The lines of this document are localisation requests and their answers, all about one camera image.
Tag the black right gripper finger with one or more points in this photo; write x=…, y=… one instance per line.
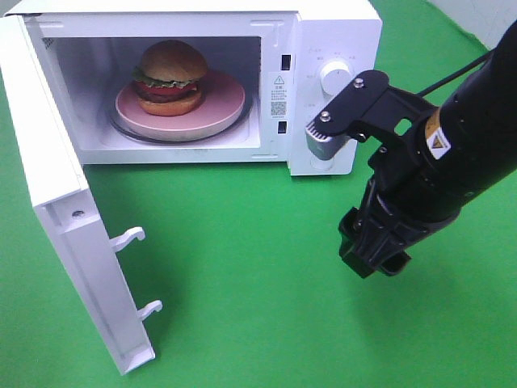
x=395, y=264
x=353, y=261

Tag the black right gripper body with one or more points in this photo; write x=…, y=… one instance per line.
x=394, y=213

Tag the round door release button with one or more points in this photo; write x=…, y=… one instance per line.
x=321, y=165

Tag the pink round plate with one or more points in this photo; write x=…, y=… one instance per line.
x=223, y=101

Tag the burger with lettuce and tomato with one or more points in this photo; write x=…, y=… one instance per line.
x=166, y=80

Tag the white microwave door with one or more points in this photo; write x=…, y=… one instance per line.
x=62, y=200

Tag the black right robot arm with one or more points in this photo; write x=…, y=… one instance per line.
x=446, y=158

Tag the green table cloth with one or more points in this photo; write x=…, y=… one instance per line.
x=244, y=258

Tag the upper white dial knob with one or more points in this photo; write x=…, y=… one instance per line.
x=335, y=75

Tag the white microwave oven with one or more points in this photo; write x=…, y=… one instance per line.
x=274, y=49

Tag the glass turntable plate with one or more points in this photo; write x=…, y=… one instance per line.
x=238, y=131

